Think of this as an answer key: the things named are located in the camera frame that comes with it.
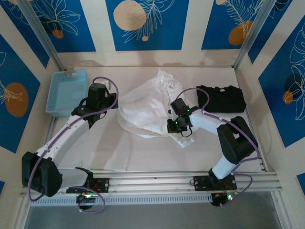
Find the white t-shirt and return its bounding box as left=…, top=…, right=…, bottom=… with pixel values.
left=118, top=69, right=196, bottom=149

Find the white slotted cable duct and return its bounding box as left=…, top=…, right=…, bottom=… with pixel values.
left=30, top=192, right=213, bottom=206

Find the thin black cable loop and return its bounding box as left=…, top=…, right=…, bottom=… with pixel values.
left=180, top=125, right=194, bottom=138

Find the light blue plastic basket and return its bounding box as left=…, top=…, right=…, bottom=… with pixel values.
left=45, top=69, right=90, bottom=117

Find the folded black t-shirt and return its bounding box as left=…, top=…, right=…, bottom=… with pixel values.
left=196, top=84, right=247, bottom=114

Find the black controller board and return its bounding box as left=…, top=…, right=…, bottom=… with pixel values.
left=76, top=192, right=96, bottom=211
left=211, top=192, right=236, bottom=208

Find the white perforated bracket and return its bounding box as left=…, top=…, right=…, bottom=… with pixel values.
left=82, top=60, right=102, bottom=67

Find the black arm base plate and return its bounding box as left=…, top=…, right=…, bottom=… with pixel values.
left=66, top=177, right=111, bottom=194
left=193, top=175, right=238, bottom=192

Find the aluminium frame post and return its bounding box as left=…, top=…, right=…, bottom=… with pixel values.
left=18, top=0, right=65, bottom=72
left=233, top=0, right=275, bottom=71

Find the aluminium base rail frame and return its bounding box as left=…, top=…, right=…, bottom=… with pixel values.
left=20, top=168, right=283, bottom=198

